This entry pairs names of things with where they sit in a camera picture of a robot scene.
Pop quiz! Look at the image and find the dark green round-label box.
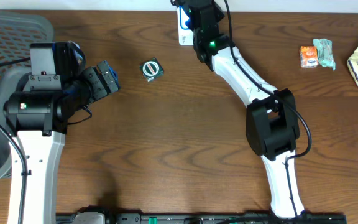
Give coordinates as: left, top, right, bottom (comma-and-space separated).
140, 57, 164, 82

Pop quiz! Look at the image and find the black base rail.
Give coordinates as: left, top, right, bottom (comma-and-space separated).
56, 206, 347, 224

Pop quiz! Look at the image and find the black plastic mesh basket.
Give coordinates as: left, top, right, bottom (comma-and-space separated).
0, 11, 54, 179

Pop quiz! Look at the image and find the orange small snack box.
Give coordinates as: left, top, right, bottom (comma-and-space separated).
299, 46, 319, 68

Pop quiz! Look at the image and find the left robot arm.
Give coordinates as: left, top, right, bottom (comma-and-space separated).
4, 42, 120, 223

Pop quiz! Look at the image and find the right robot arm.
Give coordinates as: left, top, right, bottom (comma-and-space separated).
171, 0, 304, 220

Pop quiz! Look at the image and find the white barcode scanner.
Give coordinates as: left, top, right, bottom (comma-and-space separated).
177, 7, 193, 46

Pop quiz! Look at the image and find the teal long snack packet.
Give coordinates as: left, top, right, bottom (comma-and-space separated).
313, 39, 336, 70

